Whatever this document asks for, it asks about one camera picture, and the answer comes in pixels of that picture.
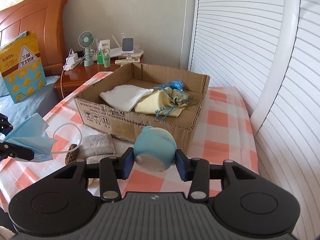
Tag blue surgical face mask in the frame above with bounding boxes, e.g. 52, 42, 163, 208
0, 112, 83, 163

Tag brown knitted scrunchie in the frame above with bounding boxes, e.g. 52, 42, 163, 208
65, 144, 79, 165

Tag blue round plush toy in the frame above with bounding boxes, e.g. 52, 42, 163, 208
133, 126, 177, 172

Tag white cloth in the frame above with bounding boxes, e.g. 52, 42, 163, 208
99, 85, 154, 112

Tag yellow cloth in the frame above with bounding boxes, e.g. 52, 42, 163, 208
134, 90, 187, 118

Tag blue embroidered sachet pouch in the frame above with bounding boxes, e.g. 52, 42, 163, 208
154, 80, 197, 120

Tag blue bed sheet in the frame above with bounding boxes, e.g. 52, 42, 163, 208
1, 76, 59, 128

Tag red white checkered tablecloth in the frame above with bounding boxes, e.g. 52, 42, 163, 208
1, 87, 258, 210

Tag open cardboard box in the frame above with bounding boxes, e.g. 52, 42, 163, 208
74, 63, 210, 152

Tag yellow blue snack bag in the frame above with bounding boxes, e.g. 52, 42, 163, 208
1, 32, 47, 103

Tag wooden nightstand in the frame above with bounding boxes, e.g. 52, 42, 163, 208
54, 55, 145, 99

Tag white power strip with charger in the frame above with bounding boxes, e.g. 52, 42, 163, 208
63, 49, 82, 72

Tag white remote control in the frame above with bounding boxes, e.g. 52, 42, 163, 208
115, 58, 140, 66

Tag green tube with white card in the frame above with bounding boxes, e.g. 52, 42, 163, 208
103, 48, 111, 68

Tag green spray bottle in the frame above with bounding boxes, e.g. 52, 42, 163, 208
96, 45, 103, 64

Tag white wifi router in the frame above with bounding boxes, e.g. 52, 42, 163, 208
108, 32, 144, 59

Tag green desk fan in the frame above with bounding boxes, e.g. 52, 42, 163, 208
78, 31, 95, 67

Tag wooden bed headboard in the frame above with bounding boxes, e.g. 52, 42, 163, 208
0, 0, 68, 76

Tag white cosmetic tube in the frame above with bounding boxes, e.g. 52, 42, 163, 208
99, 40, 111, 51

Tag white louvered closet doors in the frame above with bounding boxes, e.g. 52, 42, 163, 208
181, 0, 319, 239

